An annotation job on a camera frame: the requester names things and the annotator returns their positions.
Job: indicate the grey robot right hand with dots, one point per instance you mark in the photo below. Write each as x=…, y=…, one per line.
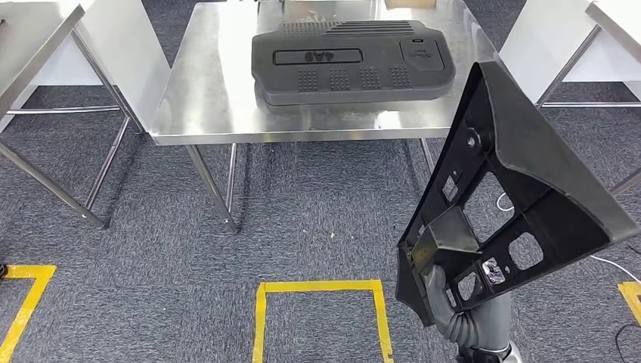
x=480, y=323

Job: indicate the black plastic plate frame part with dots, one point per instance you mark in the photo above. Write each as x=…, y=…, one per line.
x=526, y=140

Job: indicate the stainless steel workbench table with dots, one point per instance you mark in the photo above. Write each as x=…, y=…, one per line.
x=618, y=20
x=210, y=100
x=30, y=40

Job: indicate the yellow floor tape square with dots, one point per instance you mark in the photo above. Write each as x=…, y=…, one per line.
x=30, y=271
x=632, y=295
x=320, y=286

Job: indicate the black plastic engine cover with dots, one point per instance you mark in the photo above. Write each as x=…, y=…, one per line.
x=350, y=75

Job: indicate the white panel desk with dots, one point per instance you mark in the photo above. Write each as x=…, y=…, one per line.
x=546, y=45
x=125, y=60

